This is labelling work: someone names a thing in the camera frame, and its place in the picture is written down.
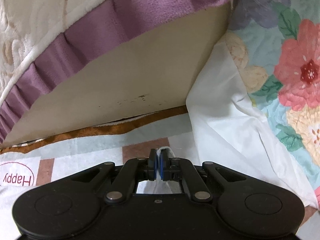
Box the light grey abc t-shirt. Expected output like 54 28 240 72
136 171 182 194

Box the colourful floral quilt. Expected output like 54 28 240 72
187 0 319 208

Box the white red bear quilt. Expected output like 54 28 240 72
1 0 230 140

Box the checkered bed sheet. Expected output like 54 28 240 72
0 106 320 240

